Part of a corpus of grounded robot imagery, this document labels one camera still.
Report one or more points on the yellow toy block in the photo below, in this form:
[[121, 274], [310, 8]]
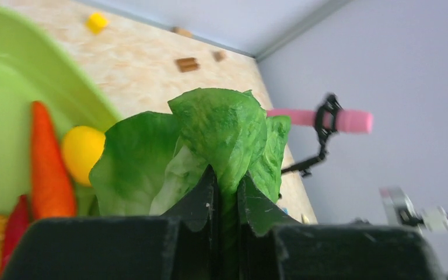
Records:
[[96, 23]]

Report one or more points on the red toy chili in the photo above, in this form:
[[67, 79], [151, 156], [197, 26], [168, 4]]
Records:
[[17, 224]]

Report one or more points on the tan wooden block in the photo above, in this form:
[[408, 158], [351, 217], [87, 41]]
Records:
[[219, 56]]

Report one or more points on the orange toy carrot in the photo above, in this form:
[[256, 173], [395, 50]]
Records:
[[52, 191]]

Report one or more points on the green plastic bowl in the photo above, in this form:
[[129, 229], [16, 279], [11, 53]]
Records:
[[33, 66]]

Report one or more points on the yellow toy lemon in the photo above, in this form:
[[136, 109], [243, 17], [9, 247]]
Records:
[[81, 148]]

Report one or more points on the tan block at wall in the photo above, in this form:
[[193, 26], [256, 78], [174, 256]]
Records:
[[181, 31]]

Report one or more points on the green toy lettuce leaf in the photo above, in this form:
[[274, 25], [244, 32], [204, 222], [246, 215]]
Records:
[[152, 160]]

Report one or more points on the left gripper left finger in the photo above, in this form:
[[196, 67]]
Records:
[[196, 251]]

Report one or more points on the pink microphone on tripod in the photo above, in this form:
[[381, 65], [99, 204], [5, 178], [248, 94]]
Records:
[[328, 119]]

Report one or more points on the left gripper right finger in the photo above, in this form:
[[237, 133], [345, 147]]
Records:
[[258, 216]]

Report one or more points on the brown toy brick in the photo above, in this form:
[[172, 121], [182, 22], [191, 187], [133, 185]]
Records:
[[187, 64]]

